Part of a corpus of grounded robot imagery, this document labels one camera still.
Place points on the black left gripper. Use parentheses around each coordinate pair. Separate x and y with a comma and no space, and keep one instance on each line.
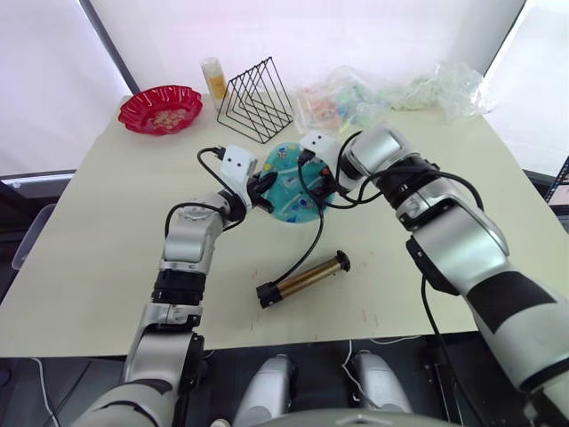
(255,193)

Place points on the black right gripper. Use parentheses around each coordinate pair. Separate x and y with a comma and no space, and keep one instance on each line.
(321,174)

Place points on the teal deflated cartoon-print ball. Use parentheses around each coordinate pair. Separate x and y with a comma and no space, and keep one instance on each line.
(289,195)

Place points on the gold and black hand pump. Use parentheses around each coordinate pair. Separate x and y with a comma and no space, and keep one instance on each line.
(306,276)

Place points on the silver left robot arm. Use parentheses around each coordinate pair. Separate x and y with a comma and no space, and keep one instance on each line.
(186,240)

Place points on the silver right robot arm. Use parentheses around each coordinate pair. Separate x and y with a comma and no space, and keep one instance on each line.
(453,222)

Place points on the plastic bag with colourful items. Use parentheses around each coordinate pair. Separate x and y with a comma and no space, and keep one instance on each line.
(329,107)

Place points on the clear tube with yellow contents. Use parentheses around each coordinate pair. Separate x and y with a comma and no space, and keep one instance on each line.
(214,80)

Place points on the red plastic bowl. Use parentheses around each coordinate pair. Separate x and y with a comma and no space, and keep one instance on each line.
(138,111)

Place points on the crumpled clear plastic bag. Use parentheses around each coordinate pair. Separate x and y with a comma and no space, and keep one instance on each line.
(444,84)

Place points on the silver left robot thigh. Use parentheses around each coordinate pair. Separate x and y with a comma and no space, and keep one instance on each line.
(266,391)

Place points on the silver robot thigh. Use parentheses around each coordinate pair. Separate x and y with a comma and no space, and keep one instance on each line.
(380,384)
(266,391)

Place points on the silver right robot thigh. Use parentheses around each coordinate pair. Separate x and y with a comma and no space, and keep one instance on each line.
(380,384)

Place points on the grey rounded robot torso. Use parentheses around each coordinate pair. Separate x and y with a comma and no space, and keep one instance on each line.
(355,420)

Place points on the black metal shelf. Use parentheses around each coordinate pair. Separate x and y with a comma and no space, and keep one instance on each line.
(555,175)

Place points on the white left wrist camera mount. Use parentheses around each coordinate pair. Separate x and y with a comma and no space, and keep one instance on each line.
(238,164)

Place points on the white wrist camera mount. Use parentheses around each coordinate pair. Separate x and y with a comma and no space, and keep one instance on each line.
(318,144)
(238,164)

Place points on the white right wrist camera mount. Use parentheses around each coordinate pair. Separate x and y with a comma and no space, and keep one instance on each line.
(318,144)

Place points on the dark window frame post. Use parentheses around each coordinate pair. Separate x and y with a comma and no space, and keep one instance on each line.
(111,46)

